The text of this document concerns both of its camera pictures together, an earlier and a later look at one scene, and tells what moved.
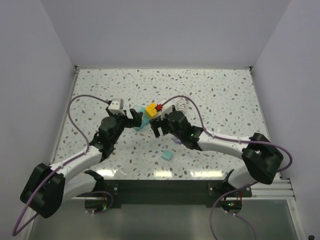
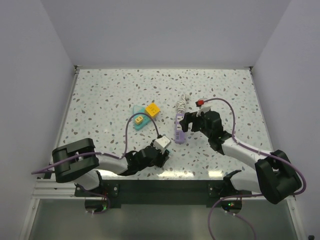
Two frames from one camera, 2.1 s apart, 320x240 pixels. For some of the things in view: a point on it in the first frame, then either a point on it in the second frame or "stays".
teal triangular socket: [145, 119] stays
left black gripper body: [122, 121] to [158, 161]
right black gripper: [157, 122] to [192, 117]
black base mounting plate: [174, 192] stays
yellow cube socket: [150, 110] stays
